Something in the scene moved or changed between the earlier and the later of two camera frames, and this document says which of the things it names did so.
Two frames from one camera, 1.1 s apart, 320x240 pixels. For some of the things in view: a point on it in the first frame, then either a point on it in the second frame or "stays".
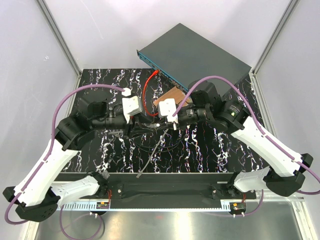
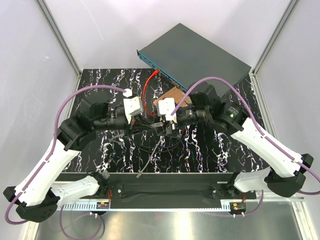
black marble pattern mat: x=141 y=120 stays
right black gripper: x=180 y=124 stays
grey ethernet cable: x=142 y=170 stays
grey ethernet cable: x=148 y=125 → x=136 y=131
